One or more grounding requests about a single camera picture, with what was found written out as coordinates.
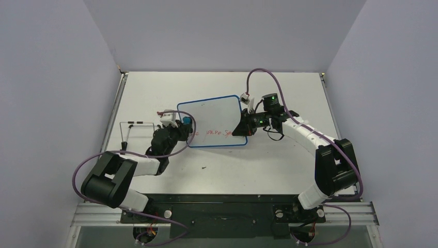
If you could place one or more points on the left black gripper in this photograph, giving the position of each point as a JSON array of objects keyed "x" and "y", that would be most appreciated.
[{"x": 182, "y": 130}]

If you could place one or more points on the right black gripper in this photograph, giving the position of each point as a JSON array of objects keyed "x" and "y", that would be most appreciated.
[{"x": 247, "y": 121}]

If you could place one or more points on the blue and black eraser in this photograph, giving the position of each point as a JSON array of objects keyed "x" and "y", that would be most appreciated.
[{"x": 186, "y": 120}]

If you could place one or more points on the blue framed whiteboard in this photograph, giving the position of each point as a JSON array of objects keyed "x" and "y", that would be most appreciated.
[{"x": 216, "y": 118}]

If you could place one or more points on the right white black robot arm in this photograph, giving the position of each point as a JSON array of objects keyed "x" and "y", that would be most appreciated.
[{"x": 335, "y": 164}]

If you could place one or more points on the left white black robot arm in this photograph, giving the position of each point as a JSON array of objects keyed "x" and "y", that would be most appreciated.
[{"x": 109, "y": 181}]

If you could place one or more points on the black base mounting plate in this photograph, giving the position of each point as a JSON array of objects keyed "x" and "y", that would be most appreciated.
[{"x": 225, "y": 216}]

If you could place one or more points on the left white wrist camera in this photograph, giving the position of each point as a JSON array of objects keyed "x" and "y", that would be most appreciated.
[{"x": 168, "y": 118}]

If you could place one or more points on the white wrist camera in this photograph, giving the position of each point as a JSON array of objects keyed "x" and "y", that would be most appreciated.
[
  {"x": 246, "y": 99},
  {"x": 168, "y": 118}
]

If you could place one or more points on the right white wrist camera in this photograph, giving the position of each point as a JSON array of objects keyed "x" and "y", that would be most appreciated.
[{"x": 246, "y": 99}]

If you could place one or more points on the wire whiteboard stand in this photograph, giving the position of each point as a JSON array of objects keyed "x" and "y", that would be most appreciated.
[{"x": 130, "y": 130}]

